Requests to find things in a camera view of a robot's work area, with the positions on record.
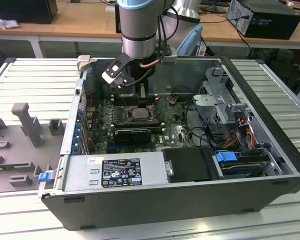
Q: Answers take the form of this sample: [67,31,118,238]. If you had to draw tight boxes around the black plastic shroud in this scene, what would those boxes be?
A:
[162,147,217,183]

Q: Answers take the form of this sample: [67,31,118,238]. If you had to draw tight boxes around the green motherboard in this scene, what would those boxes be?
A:
[88,92,200,155]

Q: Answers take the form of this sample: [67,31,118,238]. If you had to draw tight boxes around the blue case latch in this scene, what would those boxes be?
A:
[38,171,53,183]

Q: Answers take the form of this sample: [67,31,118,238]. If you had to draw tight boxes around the CPU socket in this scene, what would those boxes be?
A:
[126,103,159,124]

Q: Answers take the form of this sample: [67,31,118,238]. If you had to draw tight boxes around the black computer tower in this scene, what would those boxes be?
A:
[226,0,300,41]

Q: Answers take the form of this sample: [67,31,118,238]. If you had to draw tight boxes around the white latch RAM slot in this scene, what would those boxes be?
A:
[112,127,166,133]
[111,121,165,127]
[110,92,159,98]
[110,98,159,103]

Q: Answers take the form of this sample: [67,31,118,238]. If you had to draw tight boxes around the large black box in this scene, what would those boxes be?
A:
[0,0,59,25]

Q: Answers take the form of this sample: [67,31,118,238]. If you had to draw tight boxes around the pale blue teach pendant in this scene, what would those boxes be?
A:
[176,23,203,57]

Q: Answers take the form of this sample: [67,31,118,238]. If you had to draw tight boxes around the grey power supply with label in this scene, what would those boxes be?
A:
[62,154,171,192]

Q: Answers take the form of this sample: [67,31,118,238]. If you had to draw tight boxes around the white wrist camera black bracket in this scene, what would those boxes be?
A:
[101,53,134,90]

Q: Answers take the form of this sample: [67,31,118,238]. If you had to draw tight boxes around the black internal cable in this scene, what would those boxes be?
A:
[185,101,217,148]

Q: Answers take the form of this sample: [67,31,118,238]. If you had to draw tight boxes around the wire locking lever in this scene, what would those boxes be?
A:
[129,117,158,124]
[149,96,166,110]

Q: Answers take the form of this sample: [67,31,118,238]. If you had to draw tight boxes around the wooden desk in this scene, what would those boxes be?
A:
[0,0,300,50]

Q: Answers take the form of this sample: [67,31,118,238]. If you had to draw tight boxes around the yellow red power wires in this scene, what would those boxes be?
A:
[226,117,256,149]

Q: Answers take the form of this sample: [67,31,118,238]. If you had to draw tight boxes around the hard disk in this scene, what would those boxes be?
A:
[220,161,265,180]

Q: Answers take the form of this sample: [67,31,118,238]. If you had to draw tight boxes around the crumpled white paper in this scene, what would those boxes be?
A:
[0,13,21,31]

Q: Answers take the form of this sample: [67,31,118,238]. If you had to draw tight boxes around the grey parts rack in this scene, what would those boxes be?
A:
[0,102,68,194]

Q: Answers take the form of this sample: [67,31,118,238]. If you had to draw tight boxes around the black monitor stand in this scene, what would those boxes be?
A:
[199,0,230,15]

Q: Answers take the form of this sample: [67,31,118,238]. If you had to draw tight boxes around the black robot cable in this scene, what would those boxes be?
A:
[139,6,176,69]

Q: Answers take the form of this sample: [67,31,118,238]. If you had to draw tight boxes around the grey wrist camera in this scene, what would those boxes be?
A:
[162,48,178,65]

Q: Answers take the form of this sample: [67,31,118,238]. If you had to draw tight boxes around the silver square CPU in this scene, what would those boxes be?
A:
[132,108,151,120]

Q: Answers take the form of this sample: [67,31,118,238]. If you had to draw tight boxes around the black graphics card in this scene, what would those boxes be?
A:
[114,128,152,145]

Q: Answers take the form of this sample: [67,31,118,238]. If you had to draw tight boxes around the black PC case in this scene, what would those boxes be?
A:
[37,54,300,231]

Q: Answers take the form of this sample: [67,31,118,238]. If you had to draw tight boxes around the grey metal drive cage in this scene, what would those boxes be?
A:
[191,66,256,131]

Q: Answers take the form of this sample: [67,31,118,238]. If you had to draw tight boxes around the blue disk carrier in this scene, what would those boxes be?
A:
[214,150,238,166]

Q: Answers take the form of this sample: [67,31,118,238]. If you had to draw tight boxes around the grey metal disk bay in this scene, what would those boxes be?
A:
[212,147,283,180]

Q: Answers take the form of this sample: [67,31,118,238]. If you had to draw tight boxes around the grey case latch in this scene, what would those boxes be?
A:
[76,54,94,74]

